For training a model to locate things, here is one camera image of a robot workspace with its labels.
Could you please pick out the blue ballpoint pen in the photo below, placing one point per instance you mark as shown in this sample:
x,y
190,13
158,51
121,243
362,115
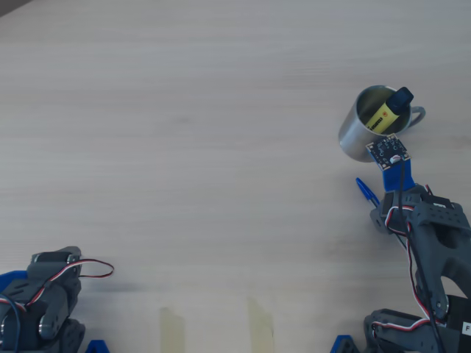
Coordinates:
x,y
366,191

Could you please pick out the silver metal cup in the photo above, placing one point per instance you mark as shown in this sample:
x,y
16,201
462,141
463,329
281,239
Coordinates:
x,y
353,138

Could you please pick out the yellow highlighter with black cap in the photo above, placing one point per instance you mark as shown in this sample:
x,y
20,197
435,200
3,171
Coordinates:
x,y
382,117

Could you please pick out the beige masking tape strip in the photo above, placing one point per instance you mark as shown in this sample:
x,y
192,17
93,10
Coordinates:
x,y
172,331
260,327

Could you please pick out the grey arm without camera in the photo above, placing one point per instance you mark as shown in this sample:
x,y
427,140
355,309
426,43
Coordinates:
x,y
55,301

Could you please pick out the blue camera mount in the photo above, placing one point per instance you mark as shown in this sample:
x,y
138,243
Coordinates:
x,y
392,180

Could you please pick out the blue arm base plate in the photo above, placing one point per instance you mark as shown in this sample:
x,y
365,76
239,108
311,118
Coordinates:
x,y
11,279
342,343

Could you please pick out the grey arm with wrist camera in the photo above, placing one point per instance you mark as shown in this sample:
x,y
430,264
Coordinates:
x,y
441,235

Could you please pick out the black camera circuit board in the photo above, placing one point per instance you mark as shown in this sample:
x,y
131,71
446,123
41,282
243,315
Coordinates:
x,y
388,150

